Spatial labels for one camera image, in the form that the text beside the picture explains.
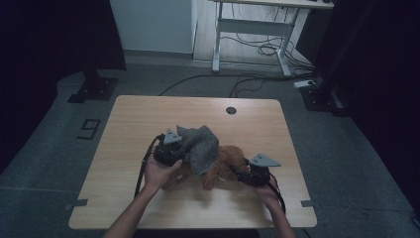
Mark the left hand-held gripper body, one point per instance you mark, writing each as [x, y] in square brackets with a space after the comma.
[166, 153]

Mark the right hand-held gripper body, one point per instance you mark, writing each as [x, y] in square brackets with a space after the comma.
[259, 175]

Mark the brown teddy bear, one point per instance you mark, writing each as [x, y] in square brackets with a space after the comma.
[228, 162]

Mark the grey knit doll garment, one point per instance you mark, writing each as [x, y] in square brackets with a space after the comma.
[201, 148]

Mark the person's left hand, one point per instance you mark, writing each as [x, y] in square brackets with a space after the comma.
[158, 175]

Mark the person's right hand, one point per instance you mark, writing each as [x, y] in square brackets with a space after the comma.
[267, 196]

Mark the black stand base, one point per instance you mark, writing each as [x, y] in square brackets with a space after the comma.
[95, 89]
[317, 99]

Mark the white power strip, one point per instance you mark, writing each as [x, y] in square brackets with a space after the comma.
[304, 84]

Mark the dark curtain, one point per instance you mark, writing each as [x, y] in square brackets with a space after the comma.
[379, 66]
[49, 49]

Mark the white metal desk frame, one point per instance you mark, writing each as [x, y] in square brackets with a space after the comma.
[251, 27]

